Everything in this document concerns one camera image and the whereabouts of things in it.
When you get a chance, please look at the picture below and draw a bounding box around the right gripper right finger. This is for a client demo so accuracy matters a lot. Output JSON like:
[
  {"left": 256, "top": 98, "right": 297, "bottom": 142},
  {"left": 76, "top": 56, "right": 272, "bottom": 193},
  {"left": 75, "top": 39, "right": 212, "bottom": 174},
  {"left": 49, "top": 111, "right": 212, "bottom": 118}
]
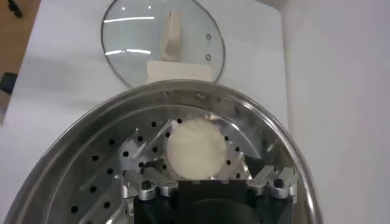
[{"left": 244, "top": 156, "right": 298, "bottom": 200}]

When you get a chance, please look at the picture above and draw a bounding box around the perforated steel steamer basket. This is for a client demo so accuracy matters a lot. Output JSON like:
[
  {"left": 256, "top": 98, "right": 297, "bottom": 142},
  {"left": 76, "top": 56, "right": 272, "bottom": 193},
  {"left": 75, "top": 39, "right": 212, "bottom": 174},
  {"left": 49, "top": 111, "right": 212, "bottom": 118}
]
[{"left": 2, "top": 79, "right": 324, "bottom": 224}]

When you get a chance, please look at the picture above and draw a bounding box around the white steamed baozi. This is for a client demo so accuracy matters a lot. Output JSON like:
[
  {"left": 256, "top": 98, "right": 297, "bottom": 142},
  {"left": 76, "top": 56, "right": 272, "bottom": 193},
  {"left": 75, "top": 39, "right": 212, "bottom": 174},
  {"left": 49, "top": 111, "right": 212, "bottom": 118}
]
[{"left": 166, "top": 117, "right": 229, "bottom": 181}]

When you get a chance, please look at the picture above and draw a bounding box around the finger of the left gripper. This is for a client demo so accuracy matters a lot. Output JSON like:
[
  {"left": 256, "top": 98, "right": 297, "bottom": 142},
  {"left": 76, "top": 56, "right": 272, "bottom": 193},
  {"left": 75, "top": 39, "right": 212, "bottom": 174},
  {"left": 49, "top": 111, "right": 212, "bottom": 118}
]
[{"left": 7, "top": 0, "right": 23, "bottom": 18}]

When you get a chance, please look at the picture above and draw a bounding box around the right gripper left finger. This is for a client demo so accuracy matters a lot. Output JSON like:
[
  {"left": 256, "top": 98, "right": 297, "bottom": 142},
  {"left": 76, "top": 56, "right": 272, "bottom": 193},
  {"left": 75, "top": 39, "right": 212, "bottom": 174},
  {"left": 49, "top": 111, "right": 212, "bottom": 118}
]
[{"left": 118, "top": 158, "right": 180, "bottom": 208}]

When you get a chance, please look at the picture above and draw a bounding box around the glass lid cream handle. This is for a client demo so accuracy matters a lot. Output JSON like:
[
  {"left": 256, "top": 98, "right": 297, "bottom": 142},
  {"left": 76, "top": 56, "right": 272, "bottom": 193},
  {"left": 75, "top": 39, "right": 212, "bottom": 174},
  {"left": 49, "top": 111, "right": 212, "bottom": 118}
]
[{"left": 101, "top": 0, "right": 226, "bottom": 89}]

